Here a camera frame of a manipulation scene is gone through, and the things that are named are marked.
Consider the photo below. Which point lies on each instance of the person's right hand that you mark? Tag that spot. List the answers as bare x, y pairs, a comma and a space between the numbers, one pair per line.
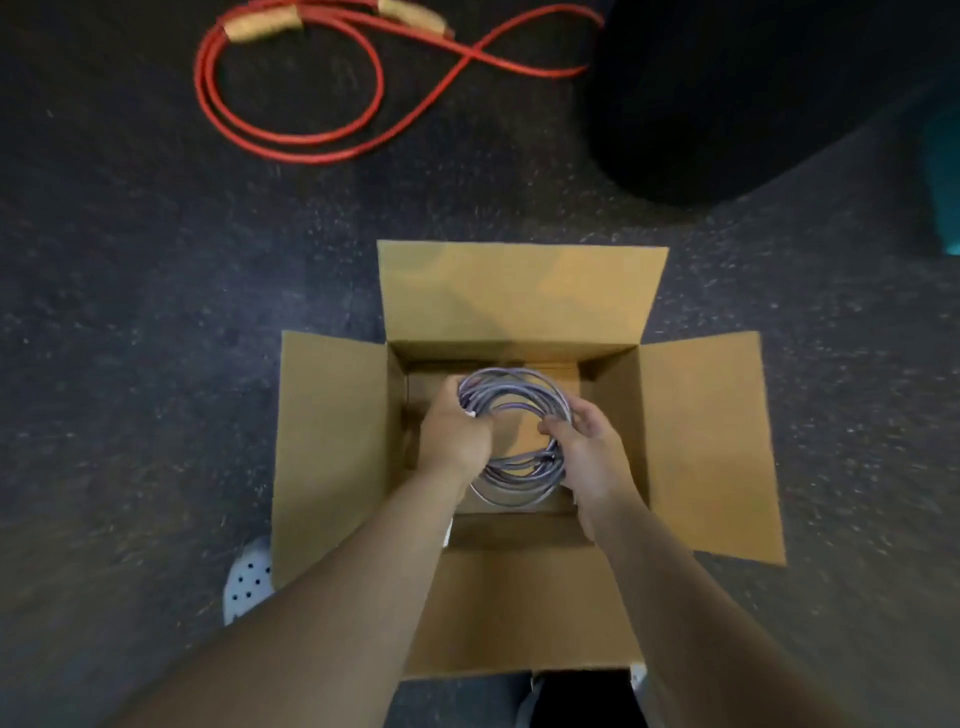
596, 457

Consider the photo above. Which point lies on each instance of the person's left hand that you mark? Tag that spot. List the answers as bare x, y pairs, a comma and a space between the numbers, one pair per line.
452, 435

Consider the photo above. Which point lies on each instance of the person's left fingers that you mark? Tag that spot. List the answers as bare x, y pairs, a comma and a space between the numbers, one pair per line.
454, 391

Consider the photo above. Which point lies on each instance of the person's right thumb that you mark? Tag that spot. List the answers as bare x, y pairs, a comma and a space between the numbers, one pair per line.
559, 433

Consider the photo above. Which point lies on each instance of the person's left forearm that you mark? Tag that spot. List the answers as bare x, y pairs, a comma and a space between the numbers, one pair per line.
337, 607

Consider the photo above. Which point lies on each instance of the person's right forearm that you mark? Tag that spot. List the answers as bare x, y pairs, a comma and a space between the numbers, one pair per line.
697, 622

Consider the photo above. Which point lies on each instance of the open cardboard box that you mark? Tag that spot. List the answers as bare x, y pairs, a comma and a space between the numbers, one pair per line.
525, 457

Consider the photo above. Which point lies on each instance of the person's black trouser leg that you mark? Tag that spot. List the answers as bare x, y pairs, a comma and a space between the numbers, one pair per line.
581, 701

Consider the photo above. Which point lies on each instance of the white perforated shoe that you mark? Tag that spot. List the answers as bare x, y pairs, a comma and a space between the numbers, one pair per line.
248, 579

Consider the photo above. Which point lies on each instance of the tan tape piece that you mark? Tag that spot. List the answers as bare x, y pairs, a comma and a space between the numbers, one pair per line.
262, 22
414, 15

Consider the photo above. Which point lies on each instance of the large black round object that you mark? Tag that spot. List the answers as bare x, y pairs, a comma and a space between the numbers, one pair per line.
757, 90

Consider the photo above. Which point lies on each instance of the teal object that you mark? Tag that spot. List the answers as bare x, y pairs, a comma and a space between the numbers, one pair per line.
945, 180

